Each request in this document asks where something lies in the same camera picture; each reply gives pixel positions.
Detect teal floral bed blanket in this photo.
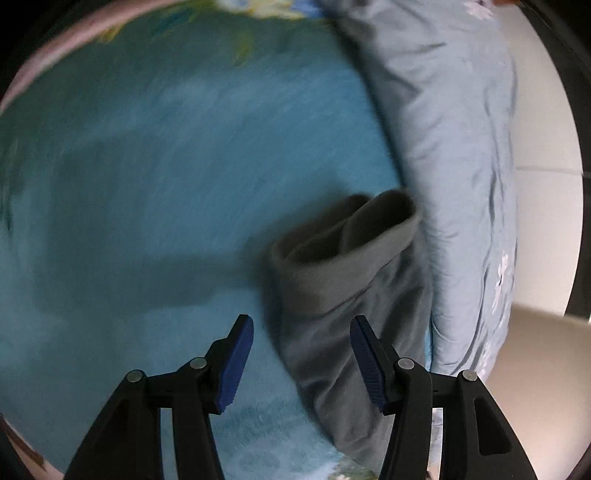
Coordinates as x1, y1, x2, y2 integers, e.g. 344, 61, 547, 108
1, 1, 401, 479

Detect white black wardrobe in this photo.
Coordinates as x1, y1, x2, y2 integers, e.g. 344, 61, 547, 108
499, 1, 590, 319

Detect light blue floral duvet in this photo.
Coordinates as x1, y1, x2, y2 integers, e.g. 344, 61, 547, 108
325, 1, 517, 377

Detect dark grey sweatpants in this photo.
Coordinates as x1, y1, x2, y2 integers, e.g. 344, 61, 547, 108
270, 190, 433, 472

